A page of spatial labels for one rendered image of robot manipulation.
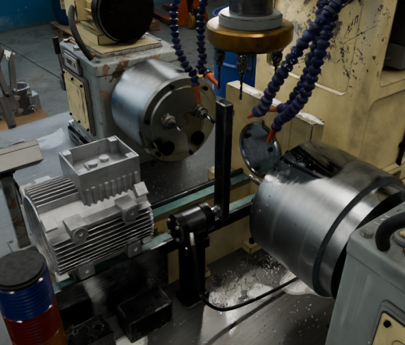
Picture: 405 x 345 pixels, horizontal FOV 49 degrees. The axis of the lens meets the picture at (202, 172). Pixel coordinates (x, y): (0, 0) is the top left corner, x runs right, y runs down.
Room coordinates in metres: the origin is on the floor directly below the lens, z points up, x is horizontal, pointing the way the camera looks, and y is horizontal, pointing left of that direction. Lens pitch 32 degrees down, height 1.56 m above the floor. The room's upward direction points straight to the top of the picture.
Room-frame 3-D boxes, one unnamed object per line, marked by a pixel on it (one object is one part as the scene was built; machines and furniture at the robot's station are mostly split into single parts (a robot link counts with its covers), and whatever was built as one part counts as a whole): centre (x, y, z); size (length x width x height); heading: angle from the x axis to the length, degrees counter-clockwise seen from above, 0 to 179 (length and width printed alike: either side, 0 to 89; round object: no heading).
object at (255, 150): (0.96, -0.14, 1.02); 0.15 x 0.02 x 0.15; 35
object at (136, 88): (1.20, 0.14, 1.04); 0.37 x 0.25 x 0.25; 35
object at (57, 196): (0.70, 0.23, 1.02); 0.20 x 0.19 x 0.19; 126
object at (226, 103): (0.72, -0.04, 1.12); 0.04 x 0.03 x 0.26; 125
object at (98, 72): (1.39, 0.28, 0.99); 0.35 x 0.31 x 0.37; 35
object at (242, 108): (1.00, -0.19, 0.97); 0.30 x 0.11 x 0.34; 35
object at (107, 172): (0.72, 0.20, 1.11); 0.12 x 0.11 x 0.07; 126
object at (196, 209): (0.75, -0.15, 0.92); 0.45 x 0.13 x 0.24; 125
